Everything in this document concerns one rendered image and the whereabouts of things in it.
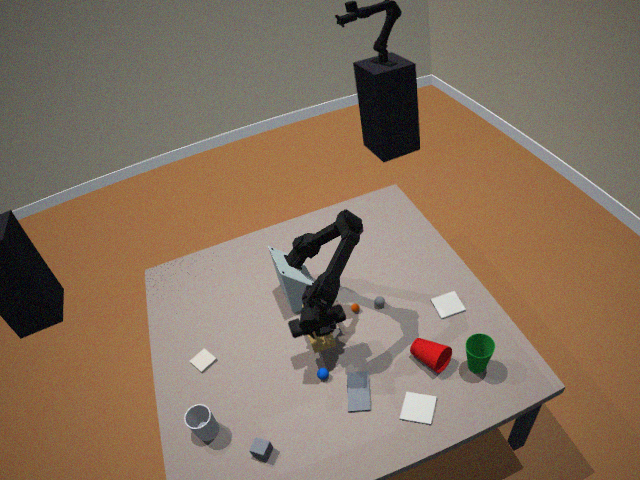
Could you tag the green plastic cup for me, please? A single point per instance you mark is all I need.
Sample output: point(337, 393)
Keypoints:
point(479, 350)

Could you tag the white square tile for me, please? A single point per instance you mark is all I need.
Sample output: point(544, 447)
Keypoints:
point(448, 304)
point(203, 360)
point(418, 408)

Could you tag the red plastic cup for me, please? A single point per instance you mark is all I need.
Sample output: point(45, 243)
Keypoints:
point(434, 355)

